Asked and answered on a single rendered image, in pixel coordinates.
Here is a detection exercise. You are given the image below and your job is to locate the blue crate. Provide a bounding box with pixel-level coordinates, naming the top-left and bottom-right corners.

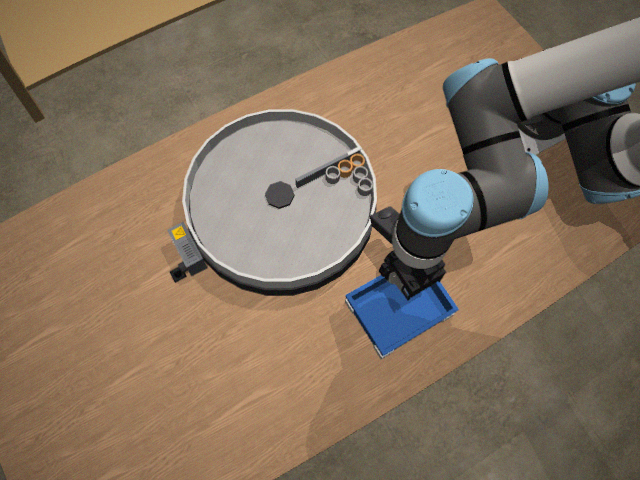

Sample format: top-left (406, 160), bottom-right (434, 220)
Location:
top-left (345, 275), bottom-right (455, 359)

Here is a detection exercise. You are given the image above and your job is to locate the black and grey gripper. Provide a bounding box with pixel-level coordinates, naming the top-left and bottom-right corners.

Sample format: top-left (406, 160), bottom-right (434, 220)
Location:
top-left (379, 250), bottom-right (446, 301)

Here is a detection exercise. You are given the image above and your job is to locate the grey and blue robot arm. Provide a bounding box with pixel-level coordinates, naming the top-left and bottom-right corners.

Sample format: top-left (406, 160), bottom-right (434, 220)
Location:
top-left (370, 17), bottom-right (640, 269)

